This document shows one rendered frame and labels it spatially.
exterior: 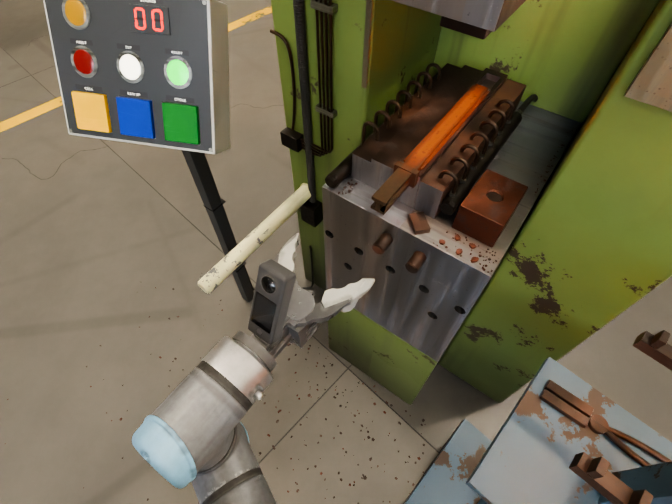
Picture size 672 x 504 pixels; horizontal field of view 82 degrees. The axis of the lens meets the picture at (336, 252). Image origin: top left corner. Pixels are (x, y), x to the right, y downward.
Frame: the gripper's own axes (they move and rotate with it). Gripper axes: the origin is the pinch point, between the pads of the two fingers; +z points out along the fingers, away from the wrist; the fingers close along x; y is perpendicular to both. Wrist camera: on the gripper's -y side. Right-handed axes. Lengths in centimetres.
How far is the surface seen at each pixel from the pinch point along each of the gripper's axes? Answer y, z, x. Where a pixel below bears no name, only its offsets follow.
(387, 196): -1.1, 14.1, 0.7
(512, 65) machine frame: 1, 71, 2
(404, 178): -1.1, 19.6, 0.9
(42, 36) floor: 100, 88, -347
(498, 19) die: -28.4, 22.8, 7.4
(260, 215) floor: 100, 52, -86
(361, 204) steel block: 8.6, 17.5, -6.3
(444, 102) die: 1.1, 47.7, -5.0
